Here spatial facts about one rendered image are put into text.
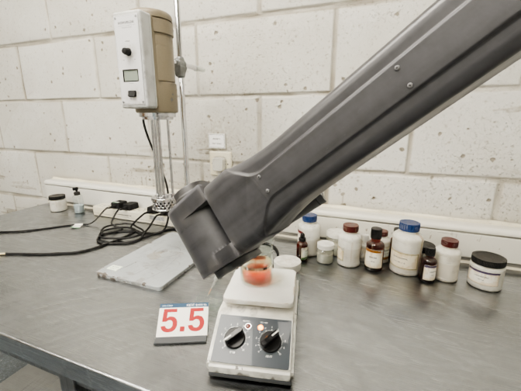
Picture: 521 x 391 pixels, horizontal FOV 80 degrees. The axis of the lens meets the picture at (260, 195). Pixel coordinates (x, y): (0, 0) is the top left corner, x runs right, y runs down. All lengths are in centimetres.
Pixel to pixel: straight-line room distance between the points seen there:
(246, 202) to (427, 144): 78
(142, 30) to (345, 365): 75
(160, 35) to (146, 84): 12
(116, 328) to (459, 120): 93
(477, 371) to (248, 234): 49
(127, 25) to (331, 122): 66
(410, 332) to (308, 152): 52
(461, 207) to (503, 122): 23
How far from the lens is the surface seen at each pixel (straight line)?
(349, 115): 20
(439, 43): 19
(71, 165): 161
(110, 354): 63
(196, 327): 62
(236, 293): 56
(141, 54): 78
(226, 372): 53
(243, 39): 108
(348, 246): 84
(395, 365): 60
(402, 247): 84
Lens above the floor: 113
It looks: 14 degrees down
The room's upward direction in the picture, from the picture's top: straight up
